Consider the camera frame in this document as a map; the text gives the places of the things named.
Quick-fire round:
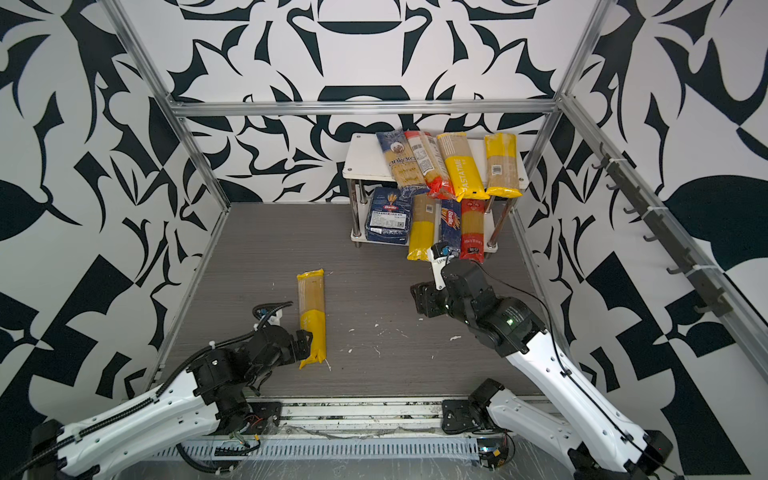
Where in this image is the red yellow spaghetti bag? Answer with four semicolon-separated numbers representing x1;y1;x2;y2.
460;199;485;263

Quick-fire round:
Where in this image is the blue Barilla spaghetti bag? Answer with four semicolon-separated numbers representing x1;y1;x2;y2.
439;199;461;256

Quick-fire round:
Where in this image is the blue Barilla pasta box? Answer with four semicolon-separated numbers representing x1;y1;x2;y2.
364;187;413;245

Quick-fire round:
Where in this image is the yellow pastatime bag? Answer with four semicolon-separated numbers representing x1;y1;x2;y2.
297;269;327;369
437;132;490;202

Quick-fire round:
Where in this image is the yellow spaghetti bag short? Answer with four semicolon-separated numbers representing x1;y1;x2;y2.
484;133;523;199

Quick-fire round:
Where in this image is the blue label spaghetti bag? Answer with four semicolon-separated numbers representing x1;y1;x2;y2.
376;130;429;196

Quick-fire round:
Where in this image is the red label spaghetti bag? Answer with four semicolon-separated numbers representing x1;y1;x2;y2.
404;131;456;200

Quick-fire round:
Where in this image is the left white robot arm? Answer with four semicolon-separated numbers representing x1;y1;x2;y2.
5;304;313;479

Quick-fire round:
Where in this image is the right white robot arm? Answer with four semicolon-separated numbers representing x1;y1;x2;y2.
411;256;673;479

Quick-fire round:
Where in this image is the white two-tier shelf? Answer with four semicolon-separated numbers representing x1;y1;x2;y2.
343;134;514;254

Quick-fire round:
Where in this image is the small circuit board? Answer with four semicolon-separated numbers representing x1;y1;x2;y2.
477;434;510;470

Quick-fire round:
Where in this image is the white slotted cable duct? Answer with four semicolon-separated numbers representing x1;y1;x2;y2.
184;437;480;463

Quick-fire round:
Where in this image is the wall hook rack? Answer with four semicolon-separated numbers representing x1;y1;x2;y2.
595;142;734;318

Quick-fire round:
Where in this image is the aluminium frame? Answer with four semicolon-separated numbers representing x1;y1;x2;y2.
102;1;767;375

